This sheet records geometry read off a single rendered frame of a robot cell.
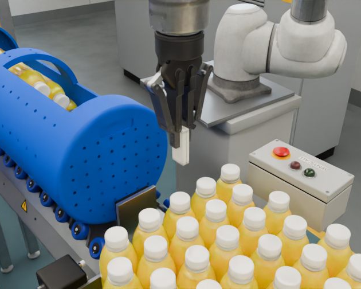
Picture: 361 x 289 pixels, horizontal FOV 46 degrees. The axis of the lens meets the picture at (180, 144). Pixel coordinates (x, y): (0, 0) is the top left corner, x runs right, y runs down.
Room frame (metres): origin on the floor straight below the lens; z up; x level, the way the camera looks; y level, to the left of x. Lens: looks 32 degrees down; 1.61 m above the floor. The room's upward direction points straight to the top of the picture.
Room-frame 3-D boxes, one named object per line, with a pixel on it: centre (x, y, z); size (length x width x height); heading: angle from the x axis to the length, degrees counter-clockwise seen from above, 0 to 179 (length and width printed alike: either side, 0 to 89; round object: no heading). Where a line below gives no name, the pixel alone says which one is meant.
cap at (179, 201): (0.63, 0.00, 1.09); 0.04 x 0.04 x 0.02
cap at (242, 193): (0.65, -0.12, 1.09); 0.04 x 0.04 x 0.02
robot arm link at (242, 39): (1.32, -0.20, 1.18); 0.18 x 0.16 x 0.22; 71
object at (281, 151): (0.78, -0.22, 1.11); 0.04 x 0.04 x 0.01
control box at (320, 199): (0.75, -0.26, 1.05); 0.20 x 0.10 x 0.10; 42
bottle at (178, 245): (0.56, -0.01, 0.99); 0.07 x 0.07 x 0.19
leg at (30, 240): (1.53, 0.75, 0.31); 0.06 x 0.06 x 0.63; 42
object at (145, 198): (0.71, 0.10, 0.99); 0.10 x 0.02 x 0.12; 132
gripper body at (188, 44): (0.63, 0.00, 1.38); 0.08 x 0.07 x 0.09; 132
